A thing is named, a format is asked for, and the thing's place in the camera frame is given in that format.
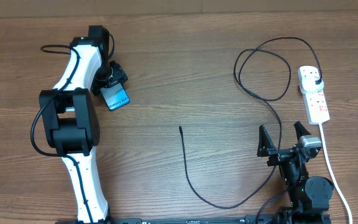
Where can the white USB charger plug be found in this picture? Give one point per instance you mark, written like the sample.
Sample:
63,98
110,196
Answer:
310,85

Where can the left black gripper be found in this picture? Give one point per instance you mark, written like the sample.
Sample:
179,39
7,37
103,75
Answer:
119,76

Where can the white power strip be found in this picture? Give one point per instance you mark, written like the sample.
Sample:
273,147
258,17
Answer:
315,103

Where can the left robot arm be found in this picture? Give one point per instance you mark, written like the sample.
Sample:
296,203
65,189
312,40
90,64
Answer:
70,121

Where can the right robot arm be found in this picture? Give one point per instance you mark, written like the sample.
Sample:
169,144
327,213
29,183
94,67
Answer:
309,196

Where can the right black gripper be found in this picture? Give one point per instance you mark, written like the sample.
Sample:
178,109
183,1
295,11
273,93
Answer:
266,147

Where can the Samsung Galaxy smartphone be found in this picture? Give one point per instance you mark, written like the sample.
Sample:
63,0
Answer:
115,97

